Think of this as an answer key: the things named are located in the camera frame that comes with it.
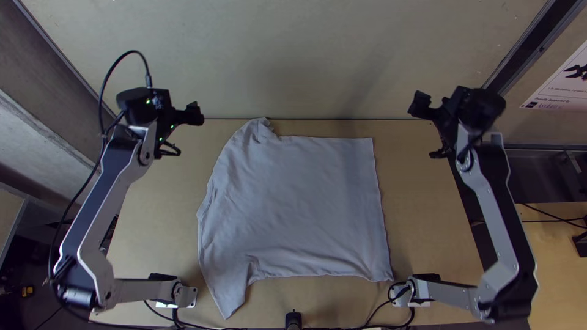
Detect white printed poster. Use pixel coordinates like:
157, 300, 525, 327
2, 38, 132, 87
519, 38, 587, 113

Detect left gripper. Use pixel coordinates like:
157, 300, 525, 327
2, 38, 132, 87
153, 89, 205, 141

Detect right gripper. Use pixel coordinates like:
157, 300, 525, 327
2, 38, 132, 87
408, 87, 463, 134

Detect grey t-shirt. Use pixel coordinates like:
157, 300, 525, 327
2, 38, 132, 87
196, 117, 394, 320

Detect black cable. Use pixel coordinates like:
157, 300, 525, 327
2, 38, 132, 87
142, 300, 239, 330
522, 203, 587, 230
362, 280, 416, 330
48, 49, 153, 285

